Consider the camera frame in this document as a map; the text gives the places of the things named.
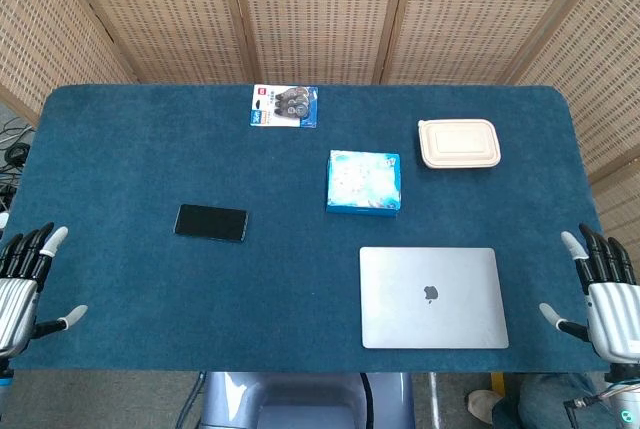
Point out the bamboo folding screen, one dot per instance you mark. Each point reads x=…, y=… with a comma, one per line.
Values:
x=320, y=14

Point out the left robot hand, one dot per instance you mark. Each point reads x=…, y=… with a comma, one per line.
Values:
x=17, y=294

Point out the blue tissue pack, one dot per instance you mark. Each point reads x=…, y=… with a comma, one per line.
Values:
x=364, y=181

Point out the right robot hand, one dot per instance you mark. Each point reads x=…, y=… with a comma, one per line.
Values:
x=611, y=304

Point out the correction tape blister pack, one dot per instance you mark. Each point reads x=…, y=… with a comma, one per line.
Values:
x=284, y=106

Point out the black smartphone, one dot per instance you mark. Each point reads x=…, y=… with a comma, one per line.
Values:
x=210, y=222

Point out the blue table cloth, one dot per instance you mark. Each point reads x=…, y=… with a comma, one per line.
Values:
x=250, y=299

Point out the person's jeans leg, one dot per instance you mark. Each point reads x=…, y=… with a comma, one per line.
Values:
x=542, y=401

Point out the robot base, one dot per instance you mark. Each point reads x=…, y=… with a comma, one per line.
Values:
x=305, y=401

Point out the beige lunch box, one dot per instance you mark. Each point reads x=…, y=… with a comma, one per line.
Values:
x=458, y=143

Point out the silver laptop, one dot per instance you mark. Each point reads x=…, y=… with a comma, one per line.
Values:
x=432, y=297

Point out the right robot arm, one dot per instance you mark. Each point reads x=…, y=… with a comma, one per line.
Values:
x=622, y=396

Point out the person's shoe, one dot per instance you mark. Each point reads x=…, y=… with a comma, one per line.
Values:
x=482, y=405

